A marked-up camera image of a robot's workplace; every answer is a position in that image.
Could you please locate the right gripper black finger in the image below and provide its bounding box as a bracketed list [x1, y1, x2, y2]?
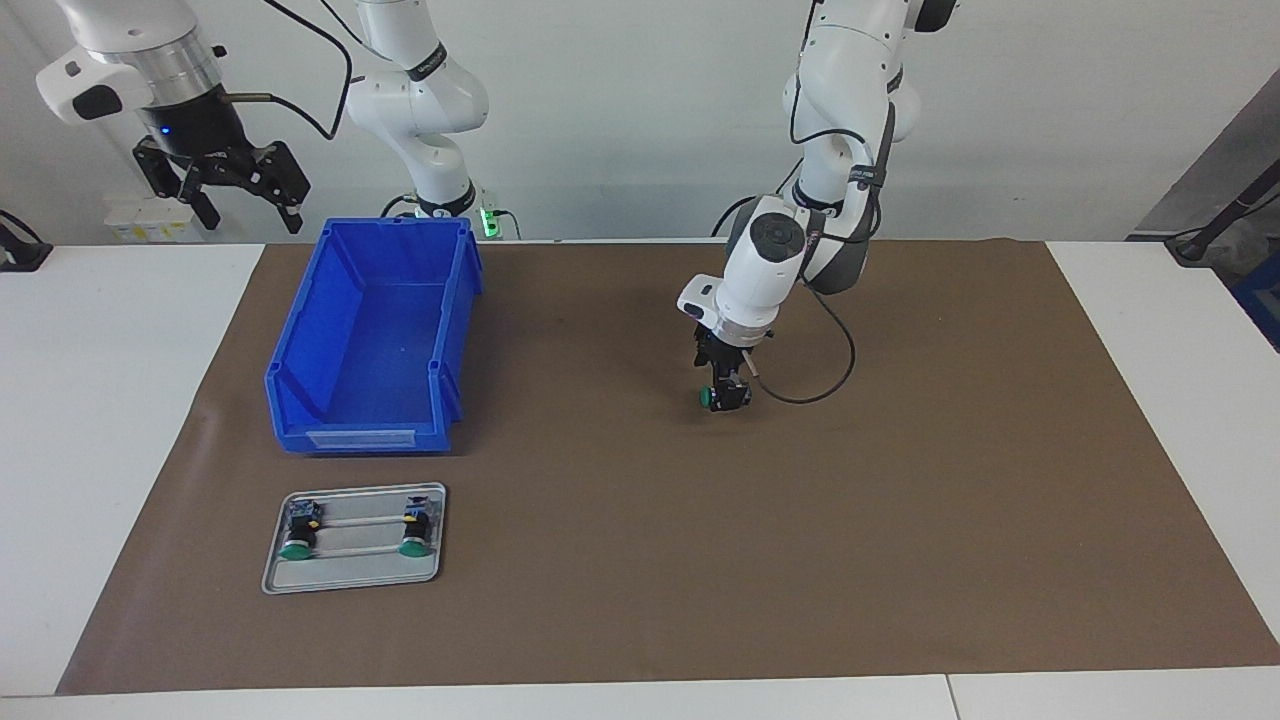
[248, 142, 311, 235]
[133, 140, 221, 231]

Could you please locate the brown table mat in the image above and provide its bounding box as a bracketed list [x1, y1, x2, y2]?
[55, 238, 1280, 696]

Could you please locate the blue plastic storage bin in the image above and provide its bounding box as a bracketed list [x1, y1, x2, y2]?
[264, 217, 485, 456]

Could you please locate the silver metal tray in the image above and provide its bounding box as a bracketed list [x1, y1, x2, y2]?
[262, 482, 448, 595]

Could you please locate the black stand pole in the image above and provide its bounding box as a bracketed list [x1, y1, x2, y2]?
[1165, 160, 1280, 266]

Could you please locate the blue crate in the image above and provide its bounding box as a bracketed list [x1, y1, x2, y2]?
[1232, 250, 1280, 353]

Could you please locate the white wall socket box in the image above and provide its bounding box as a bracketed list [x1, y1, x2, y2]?
[103, 195, 216, 244]

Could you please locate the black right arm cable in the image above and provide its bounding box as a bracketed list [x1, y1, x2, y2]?
[225, 0, 353, 141]

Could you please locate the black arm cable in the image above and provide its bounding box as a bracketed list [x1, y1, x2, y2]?
[225, 0, 353, 141]
[740, 0, 896, 406]

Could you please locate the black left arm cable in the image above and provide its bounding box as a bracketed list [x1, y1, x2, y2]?
[740, 0, 896, 406]

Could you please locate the black base cable bundle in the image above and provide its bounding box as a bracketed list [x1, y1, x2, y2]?
[712, 165, 801, 238]

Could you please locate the black clamp mount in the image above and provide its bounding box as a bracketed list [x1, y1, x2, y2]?
[0, 210, 53, 273]

